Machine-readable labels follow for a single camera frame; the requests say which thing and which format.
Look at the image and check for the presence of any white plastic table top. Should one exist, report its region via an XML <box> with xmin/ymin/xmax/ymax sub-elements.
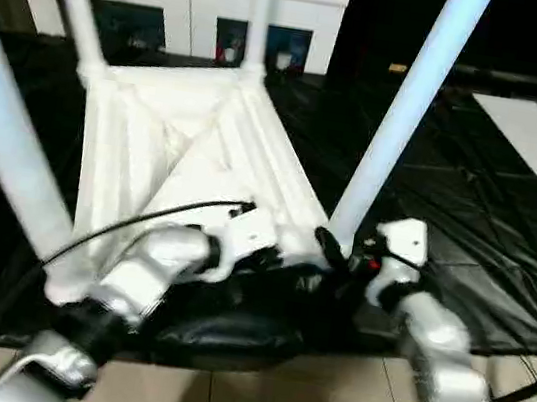
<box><xmin>41</xmin><ymin>40</ymin><xmax>370</xmax><ymax>349</ymax></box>

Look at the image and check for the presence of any white plastic table leg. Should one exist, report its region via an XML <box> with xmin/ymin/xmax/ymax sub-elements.
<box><xmin>237</xmin><ymin>0</ymin><xmax>278</xmax><ymax>86</ymax></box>
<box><xmin>29</xmin><ymin>0</ymin><xmax>120</xmax><ymax>83</ymax></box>
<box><xmin>0</xmin><ymin>0</ymin><xmax>129</xmax><ymax>308</ymax></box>
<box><xmin>322</xmin><ymin>0</ymin><xmax>496</xmax><ymax>268</ymax></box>

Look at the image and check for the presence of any black mat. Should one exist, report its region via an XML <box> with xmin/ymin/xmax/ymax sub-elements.
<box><xmin>0</xmin><ymin>19</ymin><xmax>537</xmax><ymax>402</ymax></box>

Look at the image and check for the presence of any black cabinet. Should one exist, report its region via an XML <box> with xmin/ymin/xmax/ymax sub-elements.
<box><xmin>326</xmin><ymin>0</ymin><xmax>537</xmax><ymax>106</ymax></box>

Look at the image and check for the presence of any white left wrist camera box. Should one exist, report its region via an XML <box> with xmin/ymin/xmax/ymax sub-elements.
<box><xmin>198</xmin><ymin>199</ymin><xmax>284</xmax><ymax>295</ymax></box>

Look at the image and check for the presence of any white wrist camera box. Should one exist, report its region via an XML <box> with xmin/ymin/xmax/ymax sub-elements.
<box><xmin>198</xmin><ymin>199</ymin><xmax>284</xmax><ymax>295</ymax></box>
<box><xmin>361</xmin><ymin>213</ymin><xmax>435</xmax><ymax>312</ymax></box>

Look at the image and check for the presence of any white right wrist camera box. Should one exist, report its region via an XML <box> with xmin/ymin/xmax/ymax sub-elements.
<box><xmin>361</xmin><ymin>213</ymin><xmax>435</xmax><ymax>312</ymax></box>

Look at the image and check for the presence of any black metal table frame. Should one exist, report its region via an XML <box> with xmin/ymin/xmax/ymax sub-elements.
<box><xmin>493</xmin><ymin>359</ymin><xmax>537</xmax><ymax>402</ymax></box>

